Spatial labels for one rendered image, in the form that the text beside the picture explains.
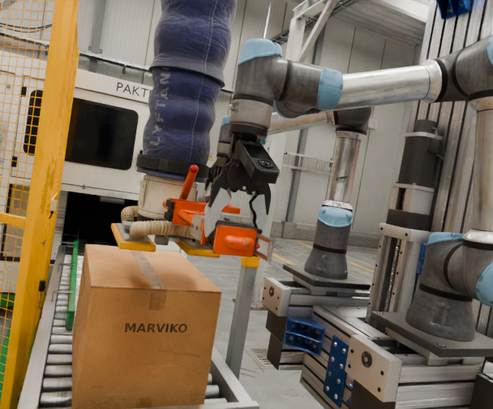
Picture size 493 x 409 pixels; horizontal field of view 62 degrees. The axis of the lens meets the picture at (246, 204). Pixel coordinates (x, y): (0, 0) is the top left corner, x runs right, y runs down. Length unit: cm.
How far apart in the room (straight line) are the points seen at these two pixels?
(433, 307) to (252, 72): 66
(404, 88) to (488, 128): 19
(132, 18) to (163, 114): 935
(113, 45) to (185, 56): 911
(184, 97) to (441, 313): 88
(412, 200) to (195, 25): 79
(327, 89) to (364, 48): 1217
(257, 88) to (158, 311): 80
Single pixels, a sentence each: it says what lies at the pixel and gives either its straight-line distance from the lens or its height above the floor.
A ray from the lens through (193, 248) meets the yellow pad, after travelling 120.
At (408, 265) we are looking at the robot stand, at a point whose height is 115.
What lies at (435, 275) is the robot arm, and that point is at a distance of 104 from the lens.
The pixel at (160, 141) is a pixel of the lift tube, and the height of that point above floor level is 138.
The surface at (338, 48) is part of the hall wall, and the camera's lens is 1242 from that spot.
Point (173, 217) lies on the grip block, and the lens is 103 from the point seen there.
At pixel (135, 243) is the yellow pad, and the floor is 109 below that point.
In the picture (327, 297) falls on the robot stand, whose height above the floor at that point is 97.
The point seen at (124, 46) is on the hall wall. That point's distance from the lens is 1036.
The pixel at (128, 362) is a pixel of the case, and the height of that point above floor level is 72.
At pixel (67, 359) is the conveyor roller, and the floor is 54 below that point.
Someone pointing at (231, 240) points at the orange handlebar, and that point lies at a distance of 69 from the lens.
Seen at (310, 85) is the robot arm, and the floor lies 149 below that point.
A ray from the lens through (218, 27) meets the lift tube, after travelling 130.
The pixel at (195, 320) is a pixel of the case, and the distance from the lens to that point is 135.
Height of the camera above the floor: 130
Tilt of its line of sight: 3 degrees down
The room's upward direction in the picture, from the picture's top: 9 degrees clockwise
